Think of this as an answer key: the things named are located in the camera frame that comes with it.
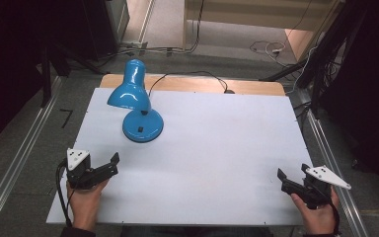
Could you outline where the dark cabinet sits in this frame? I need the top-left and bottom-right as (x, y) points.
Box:
(80, 0), (130, 61)

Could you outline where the light wooden shelf unit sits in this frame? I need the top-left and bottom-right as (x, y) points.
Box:
(182, 0), (344, 63)

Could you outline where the bundle of floor cables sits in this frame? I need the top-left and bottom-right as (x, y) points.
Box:
(95, 0), (206, 68)

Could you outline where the person's left hand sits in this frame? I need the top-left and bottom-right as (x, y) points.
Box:
(65, 178), (111, 232)

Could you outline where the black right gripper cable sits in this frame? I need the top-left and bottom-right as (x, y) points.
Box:
(328, 197), (342, 236)

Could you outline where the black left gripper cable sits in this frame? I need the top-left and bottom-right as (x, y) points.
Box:
(55, 160), (74, 229)

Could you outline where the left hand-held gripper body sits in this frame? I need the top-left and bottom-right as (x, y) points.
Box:
(65, 147), (98, 191)

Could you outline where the grey power strip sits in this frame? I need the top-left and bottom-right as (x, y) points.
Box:
(120, 39), (149, 54)

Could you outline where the blue desk lamp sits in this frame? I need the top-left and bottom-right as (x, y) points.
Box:
(107, 58), (165, 144)

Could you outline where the aluminium floor rail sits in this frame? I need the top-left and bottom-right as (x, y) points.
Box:
(296, 88), (370, 237)
(0, 76), (64, 237)

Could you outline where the black lamp cable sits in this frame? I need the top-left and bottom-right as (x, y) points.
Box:
(147, 70), (236, 98)

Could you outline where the person's right hand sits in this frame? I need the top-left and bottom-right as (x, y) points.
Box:
(290, 188), (341, 236)

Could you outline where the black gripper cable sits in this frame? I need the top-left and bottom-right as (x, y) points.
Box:
(328, 197), (342, 236)
(55, 160), (74, 229)

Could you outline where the white floor cable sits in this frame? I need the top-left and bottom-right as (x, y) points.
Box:
(249, 39), (288, 61)

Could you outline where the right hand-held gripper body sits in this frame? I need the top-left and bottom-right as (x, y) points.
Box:
(295, 164), (352, 210)

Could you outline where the black metal stand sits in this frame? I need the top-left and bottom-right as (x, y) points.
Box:
(38, 39), (108, 109)
(259, 0), (371, 117)

